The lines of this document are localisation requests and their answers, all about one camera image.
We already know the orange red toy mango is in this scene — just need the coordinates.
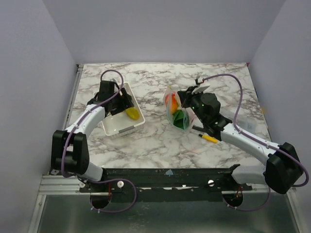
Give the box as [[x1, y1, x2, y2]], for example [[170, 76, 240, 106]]
[[169, 94, 178, 113]]

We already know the white plastic basket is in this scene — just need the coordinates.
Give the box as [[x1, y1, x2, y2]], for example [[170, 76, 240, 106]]
[[102, 83, 145, 138]]

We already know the yellow black utility knife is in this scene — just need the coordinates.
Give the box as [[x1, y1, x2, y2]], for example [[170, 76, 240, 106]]
[[198, 134, 218, 143]]

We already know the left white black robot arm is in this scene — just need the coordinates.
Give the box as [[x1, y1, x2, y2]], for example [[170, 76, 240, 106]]
[[51, 81, 134, 192]]

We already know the yellow toy starfruit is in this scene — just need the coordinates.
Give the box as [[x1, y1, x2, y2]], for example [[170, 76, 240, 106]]
[[125, 107, 140, 120]]

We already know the clear plastic screw box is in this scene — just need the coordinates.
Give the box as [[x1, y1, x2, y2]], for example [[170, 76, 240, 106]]
[[237, 115, 267, 134]]

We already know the green toy leaf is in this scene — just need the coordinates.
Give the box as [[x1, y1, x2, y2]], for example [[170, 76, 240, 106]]
[[173, 109, 190, 130], [171, 107, 179, 114]]

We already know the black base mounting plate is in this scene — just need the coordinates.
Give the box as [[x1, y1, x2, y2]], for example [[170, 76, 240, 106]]
[[79, 165, 252, 202]]

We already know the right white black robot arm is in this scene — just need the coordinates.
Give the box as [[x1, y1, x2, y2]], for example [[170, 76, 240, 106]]
[[177, 90, 303, 194]]

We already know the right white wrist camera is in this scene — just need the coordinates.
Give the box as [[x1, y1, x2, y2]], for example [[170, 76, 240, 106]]
[[191, 77, 210, 94]]

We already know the black comb strip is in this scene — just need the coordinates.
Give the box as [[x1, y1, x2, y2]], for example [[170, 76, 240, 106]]
[[192, 125, 204, 132]]

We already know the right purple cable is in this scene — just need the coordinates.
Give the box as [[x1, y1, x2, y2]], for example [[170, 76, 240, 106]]
[[201, 74, 307, 211]]

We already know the clear zip top bag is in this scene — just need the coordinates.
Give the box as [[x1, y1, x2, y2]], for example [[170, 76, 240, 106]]
[[163, 85, 194, 132]]

